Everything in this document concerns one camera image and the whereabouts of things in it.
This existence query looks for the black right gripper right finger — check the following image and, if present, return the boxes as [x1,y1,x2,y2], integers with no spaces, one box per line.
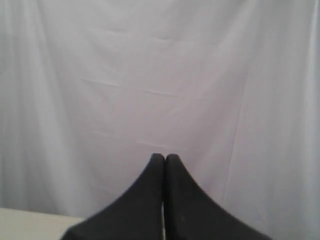
[163,154,269,240]

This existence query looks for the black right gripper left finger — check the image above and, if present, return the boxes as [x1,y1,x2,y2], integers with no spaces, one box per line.
[62,153,165,240]

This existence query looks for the white backdrop cloth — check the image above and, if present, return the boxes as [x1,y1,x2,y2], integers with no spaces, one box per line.
[0,0,320,240]

